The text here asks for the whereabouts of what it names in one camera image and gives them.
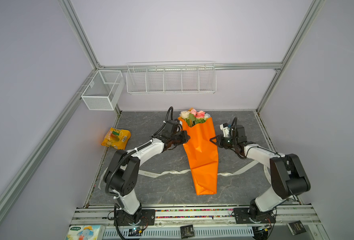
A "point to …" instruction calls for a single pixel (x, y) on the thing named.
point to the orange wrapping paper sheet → (203, 156)
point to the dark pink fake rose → (200, 114)
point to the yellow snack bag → (116, 138)
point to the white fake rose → (206, 115)
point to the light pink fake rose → (193, 111)
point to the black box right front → (296, 227)
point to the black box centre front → (187, 231)
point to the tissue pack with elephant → (85, 232)
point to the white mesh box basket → (104, 90)
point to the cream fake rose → (185, 114)
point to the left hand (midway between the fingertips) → (191, 138)
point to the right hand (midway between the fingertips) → (210, 140)
